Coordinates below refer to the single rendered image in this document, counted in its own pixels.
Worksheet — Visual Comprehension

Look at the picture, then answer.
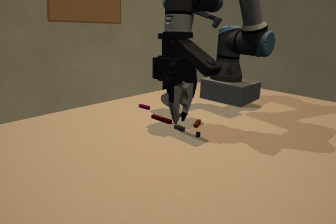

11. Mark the orange rod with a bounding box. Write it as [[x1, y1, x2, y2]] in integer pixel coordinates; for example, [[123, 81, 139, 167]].
[[194, 119, 201, 128]]

